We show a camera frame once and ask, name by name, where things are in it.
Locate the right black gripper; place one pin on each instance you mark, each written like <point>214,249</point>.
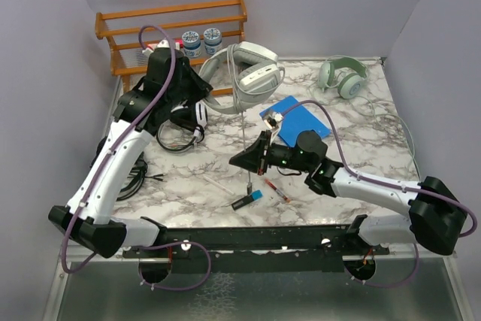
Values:
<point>252,158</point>

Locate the white stick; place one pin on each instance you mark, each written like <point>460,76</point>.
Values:
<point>218,185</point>

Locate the grey white headphones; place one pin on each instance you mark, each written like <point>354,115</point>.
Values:
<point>254,73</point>

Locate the mint green headphones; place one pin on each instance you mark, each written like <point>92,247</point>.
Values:
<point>345,74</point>

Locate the right blue white jar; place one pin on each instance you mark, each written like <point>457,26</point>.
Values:
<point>212,40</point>

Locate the blue black highlighter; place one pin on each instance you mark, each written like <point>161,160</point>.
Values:
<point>248,199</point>

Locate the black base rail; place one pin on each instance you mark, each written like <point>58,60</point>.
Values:
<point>256,249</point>

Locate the black blue headphones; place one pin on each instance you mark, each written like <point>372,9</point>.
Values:
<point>136,179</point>

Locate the white red box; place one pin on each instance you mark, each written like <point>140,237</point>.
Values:
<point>178,44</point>

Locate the black white headphones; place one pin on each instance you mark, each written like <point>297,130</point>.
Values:
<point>192,118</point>

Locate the blue white jar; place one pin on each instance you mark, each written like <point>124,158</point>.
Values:
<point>191,44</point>
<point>212,40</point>

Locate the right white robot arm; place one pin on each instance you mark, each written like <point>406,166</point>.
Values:
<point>426,213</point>

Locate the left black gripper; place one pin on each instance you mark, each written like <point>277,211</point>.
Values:
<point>200,86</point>

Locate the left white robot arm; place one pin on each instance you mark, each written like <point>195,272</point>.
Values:
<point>87,217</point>

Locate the red pen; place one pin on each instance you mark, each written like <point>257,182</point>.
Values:
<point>277,191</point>

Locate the left blue white jar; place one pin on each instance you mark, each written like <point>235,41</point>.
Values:
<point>191,44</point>

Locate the blue notebook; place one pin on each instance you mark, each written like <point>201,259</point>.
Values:
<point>296,121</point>

